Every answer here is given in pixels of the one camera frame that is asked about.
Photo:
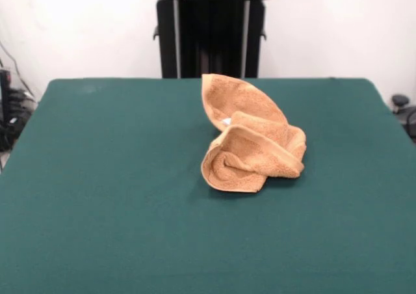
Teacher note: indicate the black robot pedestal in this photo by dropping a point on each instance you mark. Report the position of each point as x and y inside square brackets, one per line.
[255, 47]

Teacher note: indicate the black electronics box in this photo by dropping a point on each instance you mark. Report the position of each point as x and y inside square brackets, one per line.
[5, 89]

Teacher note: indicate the dark green table cloth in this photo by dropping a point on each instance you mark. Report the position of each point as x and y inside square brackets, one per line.
[227, 242]

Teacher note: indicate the tan terry cloth towel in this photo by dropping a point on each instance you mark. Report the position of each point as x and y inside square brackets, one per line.
[250, 99]

